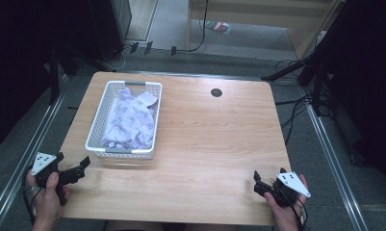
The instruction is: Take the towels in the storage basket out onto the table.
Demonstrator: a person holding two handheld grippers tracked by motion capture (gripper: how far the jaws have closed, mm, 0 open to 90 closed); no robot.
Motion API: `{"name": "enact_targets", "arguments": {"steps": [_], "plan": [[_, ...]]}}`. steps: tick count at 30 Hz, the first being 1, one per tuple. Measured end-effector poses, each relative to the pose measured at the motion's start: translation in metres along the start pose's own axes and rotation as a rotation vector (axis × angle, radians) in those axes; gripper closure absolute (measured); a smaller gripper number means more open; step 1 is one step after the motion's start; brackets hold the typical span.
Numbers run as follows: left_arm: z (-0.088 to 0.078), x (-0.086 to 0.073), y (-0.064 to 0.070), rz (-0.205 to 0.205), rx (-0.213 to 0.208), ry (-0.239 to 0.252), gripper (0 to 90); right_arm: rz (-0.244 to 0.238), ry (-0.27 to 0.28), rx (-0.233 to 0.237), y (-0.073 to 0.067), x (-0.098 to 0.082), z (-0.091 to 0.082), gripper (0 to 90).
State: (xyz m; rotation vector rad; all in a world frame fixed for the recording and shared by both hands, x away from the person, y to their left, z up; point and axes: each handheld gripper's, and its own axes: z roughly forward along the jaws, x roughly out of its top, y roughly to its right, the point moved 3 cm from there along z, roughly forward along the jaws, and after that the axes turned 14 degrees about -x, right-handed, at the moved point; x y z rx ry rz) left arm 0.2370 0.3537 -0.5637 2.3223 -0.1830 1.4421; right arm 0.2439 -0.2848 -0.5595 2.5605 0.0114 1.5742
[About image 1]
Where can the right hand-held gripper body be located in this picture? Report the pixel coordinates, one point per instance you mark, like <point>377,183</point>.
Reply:
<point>288,187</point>

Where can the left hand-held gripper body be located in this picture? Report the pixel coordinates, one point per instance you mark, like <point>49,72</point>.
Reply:
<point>46,171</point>

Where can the person's right hand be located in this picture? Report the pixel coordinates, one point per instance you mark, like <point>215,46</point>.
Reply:
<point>285,213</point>

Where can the person's left hand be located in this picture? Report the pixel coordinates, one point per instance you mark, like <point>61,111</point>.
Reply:
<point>47,200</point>

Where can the white plastic basket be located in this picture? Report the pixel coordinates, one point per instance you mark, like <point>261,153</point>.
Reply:
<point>100,141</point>

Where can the white patterned cloth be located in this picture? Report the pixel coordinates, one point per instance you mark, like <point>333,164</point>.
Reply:
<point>131,123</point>

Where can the black round table grommet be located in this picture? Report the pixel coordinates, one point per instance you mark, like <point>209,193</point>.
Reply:
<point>216,92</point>

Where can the black metal stand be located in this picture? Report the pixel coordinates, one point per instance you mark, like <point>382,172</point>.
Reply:
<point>319,57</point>

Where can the black cabinet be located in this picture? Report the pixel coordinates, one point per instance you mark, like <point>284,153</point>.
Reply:
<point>108,25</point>

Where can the colourful packet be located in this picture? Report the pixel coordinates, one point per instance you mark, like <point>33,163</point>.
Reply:
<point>218,26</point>

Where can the metal floor rail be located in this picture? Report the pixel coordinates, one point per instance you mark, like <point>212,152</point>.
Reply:
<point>193,75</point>
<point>23,160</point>
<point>336,170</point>

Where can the wooden furniture frame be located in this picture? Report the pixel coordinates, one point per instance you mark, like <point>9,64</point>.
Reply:
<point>245,14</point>

